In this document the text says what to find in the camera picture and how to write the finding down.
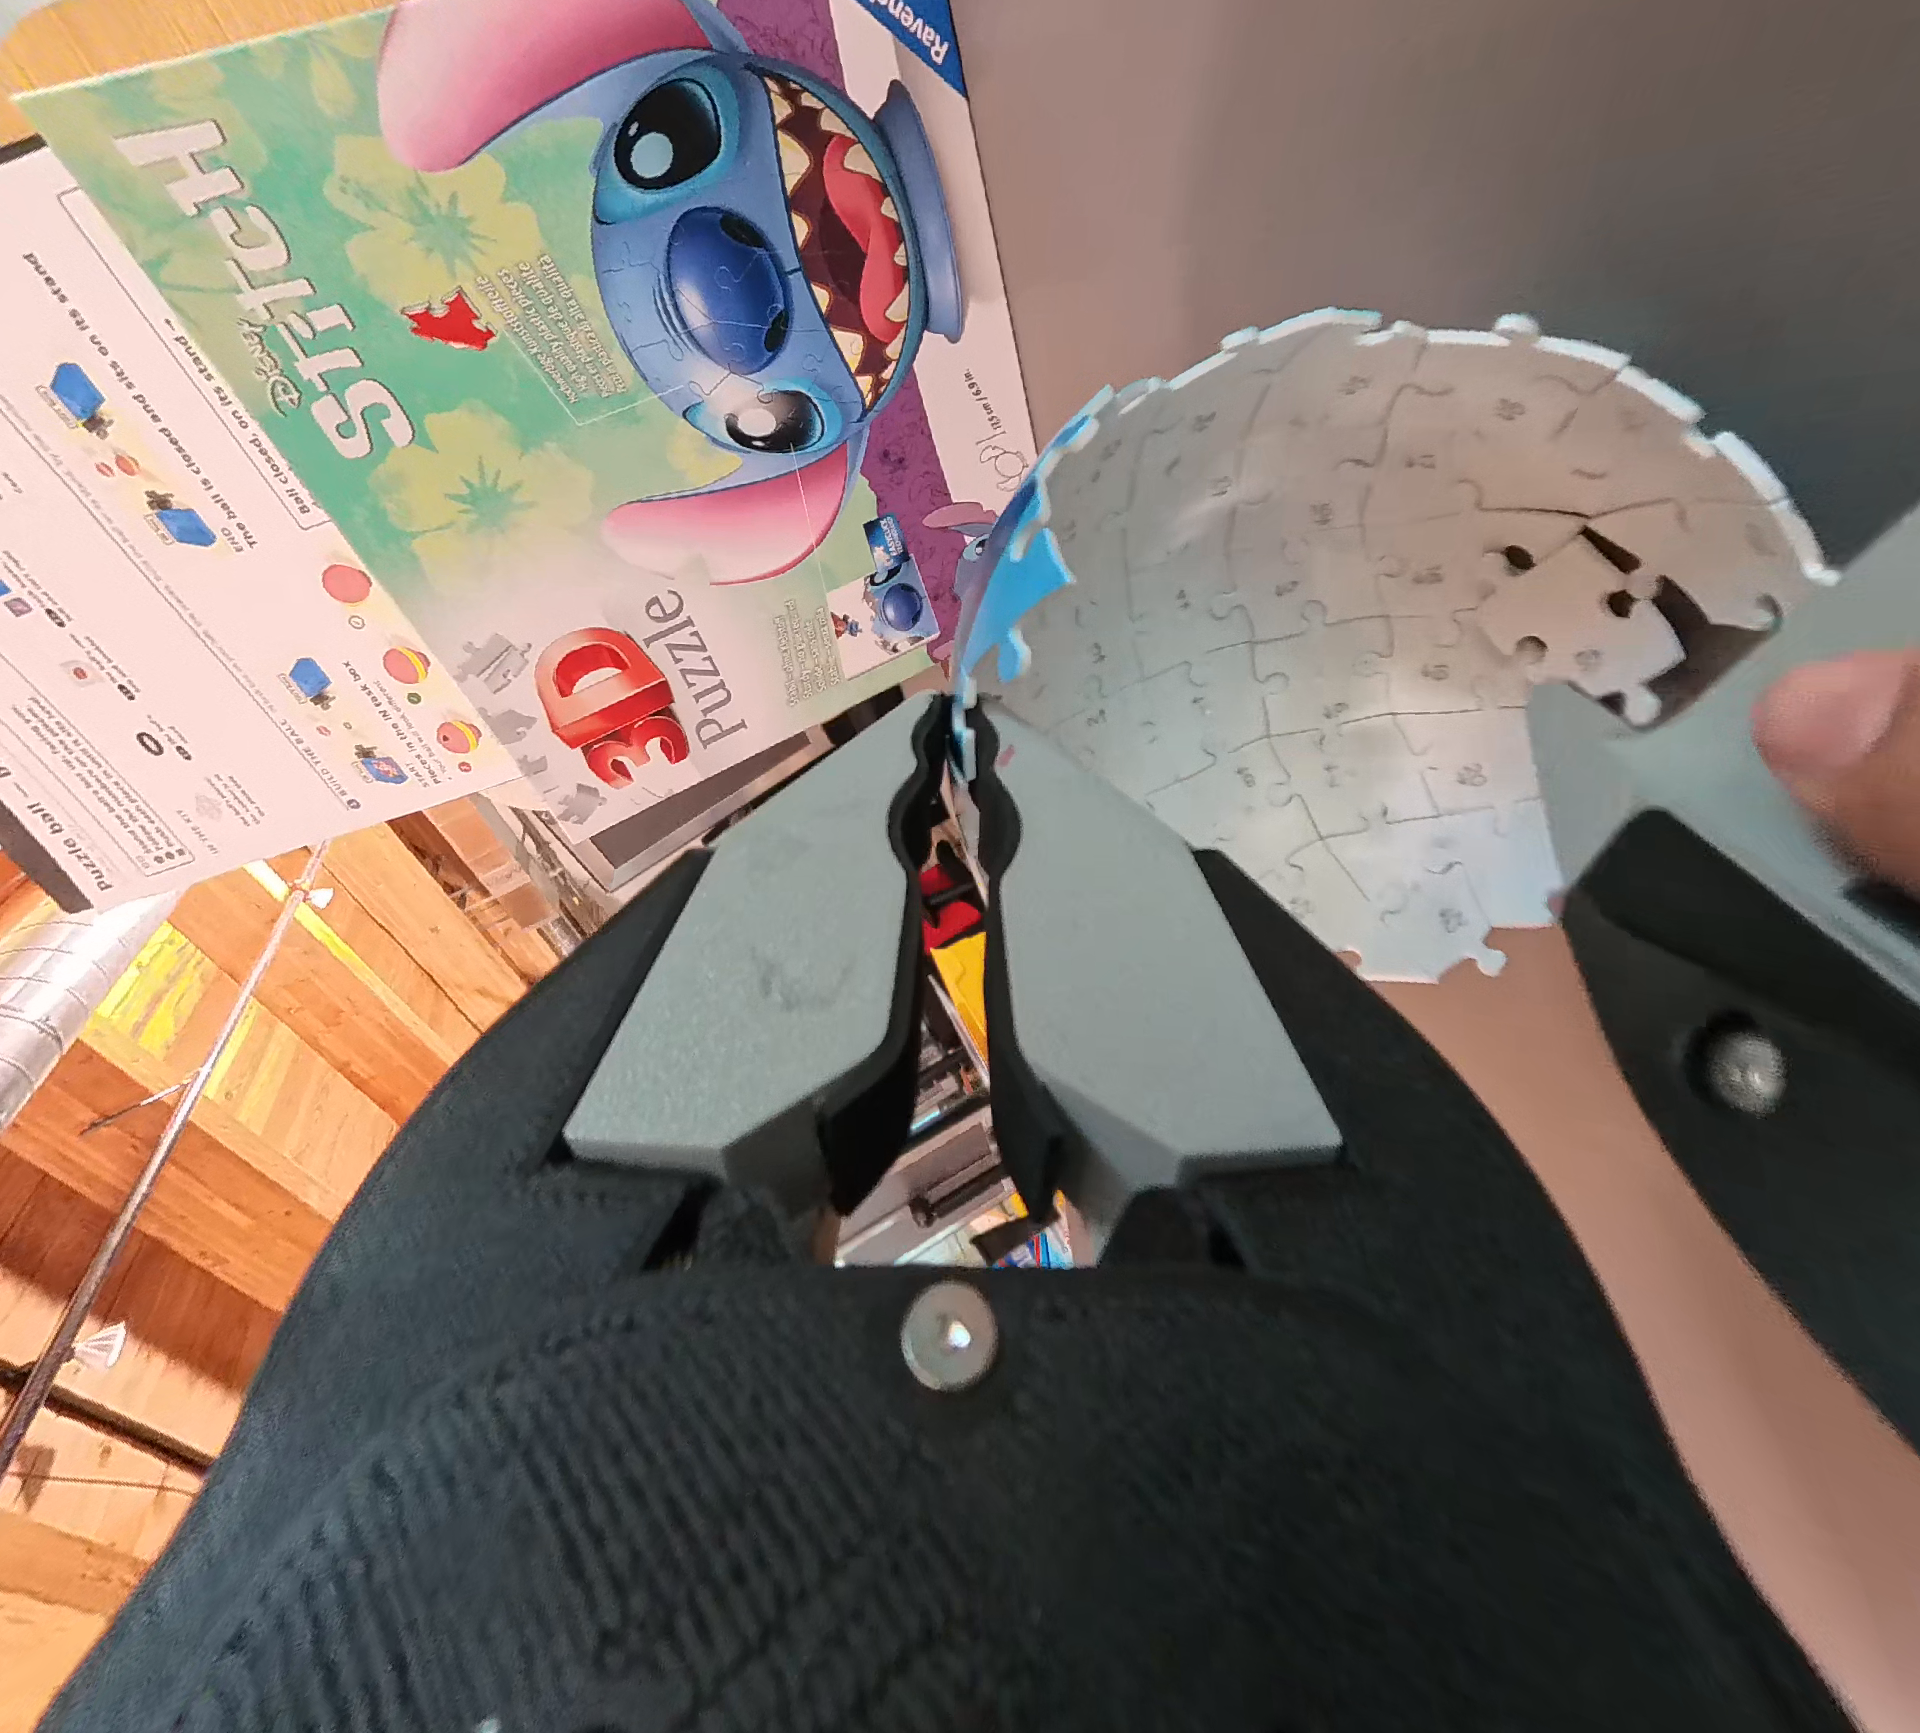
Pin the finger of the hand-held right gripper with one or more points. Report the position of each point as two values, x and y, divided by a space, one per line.
1861 608
1650 775

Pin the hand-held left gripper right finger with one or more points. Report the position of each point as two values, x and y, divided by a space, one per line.
1170 999

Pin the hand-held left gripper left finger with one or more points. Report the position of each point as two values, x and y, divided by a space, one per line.
735 999

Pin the blue and white puzzle ball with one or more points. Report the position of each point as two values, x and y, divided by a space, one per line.
1275 608

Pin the colourful puzzle box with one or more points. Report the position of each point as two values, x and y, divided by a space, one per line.
495 263

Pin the person's right hand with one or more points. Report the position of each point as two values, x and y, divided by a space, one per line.
1852 744

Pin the yellow plastic bin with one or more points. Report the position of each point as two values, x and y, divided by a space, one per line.
959 976

